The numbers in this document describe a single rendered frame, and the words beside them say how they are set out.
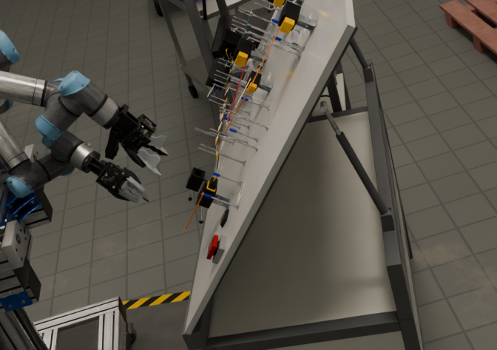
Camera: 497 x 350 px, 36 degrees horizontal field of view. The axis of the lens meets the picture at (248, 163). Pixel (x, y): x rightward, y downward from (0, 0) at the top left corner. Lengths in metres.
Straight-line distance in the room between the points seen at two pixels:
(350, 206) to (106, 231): 2.09
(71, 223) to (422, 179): 2.02
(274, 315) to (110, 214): 2.37
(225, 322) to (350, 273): 0.39
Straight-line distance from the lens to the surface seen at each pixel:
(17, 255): 2.44
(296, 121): 1.73
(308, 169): 2.78
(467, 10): 5.36
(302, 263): 2.38
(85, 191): 4.80
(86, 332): 3.43
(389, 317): 2.15
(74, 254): 4.29
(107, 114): 2.04
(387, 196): 2.22
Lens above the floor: 2.32
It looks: 32 degrees down
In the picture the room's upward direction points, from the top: 18 degrees counter-clockwise
